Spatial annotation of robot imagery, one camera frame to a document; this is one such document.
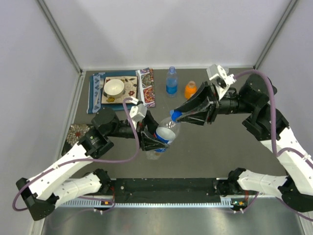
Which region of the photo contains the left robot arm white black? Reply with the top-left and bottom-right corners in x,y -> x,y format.
16,104 -> 172,221

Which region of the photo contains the silver knife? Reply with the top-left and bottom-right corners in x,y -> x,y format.
136,83 -> 142,101

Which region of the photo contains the clear water bottle blue cap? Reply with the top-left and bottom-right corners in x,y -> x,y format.
146,116 -> 180,160

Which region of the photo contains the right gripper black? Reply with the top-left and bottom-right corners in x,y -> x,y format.
174,83 -> 254,127

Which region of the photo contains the dark floral coaster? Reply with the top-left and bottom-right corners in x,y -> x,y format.
61,124 -> 93,156

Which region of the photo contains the square floral plate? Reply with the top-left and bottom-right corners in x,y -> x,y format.
101,76 -> 138,104

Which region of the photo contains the orange juice bottle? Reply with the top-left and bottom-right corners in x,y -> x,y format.
184,81 -> 198,99

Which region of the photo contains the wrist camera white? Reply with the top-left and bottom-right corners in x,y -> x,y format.
129,97 -> 147,122
206,64 -> 236,100

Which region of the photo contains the white ceramic bowl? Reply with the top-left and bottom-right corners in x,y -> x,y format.
103,79 -> 125,98

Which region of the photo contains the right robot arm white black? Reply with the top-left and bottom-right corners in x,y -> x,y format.
176,70 -> 313,212

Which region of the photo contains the blue liquid bottle blue cap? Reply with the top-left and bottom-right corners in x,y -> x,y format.
166,66 -> 178,97

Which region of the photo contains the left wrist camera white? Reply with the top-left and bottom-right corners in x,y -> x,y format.
129,97 -> 147,122

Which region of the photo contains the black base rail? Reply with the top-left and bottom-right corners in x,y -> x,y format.
105,178 -> 223,204

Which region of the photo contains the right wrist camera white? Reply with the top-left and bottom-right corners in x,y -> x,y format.
206,64 -> 236,100

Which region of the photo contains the blue patterned placemat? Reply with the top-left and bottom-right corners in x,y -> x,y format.
87,68 -> 156,114

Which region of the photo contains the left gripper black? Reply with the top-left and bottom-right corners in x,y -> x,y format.
106,110 -> 171,150

